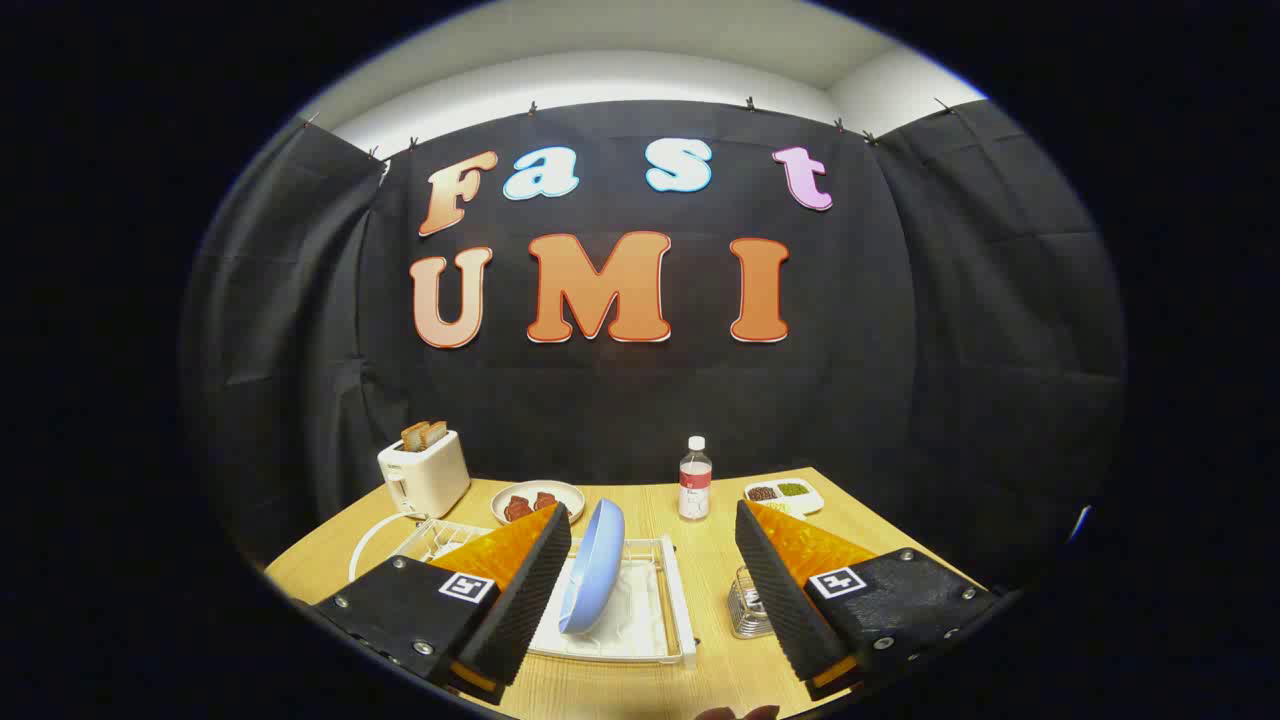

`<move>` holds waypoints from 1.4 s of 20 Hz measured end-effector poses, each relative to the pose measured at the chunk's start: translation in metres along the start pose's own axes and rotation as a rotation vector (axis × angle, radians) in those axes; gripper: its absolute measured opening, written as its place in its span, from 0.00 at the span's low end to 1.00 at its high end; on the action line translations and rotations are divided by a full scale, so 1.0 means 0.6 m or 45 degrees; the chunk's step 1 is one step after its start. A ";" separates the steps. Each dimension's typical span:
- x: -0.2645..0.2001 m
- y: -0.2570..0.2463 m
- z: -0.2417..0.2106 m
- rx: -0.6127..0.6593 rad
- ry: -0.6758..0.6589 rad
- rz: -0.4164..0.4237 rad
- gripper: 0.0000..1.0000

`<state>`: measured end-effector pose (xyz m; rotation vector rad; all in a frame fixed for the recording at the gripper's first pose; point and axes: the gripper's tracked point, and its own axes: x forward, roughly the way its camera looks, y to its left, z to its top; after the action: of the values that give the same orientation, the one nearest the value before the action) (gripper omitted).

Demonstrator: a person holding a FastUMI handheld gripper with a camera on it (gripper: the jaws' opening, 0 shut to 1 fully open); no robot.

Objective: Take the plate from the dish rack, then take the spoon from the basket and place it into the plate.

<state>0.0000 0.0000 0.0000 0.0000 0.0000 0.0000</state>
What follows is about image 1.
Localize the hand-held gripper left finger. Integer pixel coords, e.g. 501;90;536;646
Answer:
312;502;573;706

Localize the white wire dish rack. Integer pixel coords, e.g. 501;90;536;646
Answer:
393;517;698;669

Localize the white divided bean tray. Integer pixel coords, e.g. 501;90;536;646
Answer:
743;478;825;517

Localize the clear bottle red label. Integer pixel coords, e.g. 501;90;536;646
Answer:
678;436;713;521

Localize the cream toaster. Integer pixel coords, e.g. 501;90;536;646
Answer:
377;430;471;519

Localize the white drip tray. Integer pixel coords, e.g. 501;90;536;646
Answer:
527;540;691;663

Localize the metal wire basket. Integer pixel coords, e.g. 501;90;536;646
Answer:
728;566;776;641

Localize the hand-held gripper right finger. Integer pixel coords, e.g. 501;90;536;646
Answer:
735;500;1001;701

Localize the beige round plate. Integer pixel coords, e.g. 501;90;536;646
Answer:
491;480;586;527

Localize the white toaster cable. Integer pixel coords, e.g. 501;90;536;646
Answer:
348;512;426;582

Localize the blue plate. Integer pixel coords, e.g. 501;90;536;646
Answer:
558;498;626;635

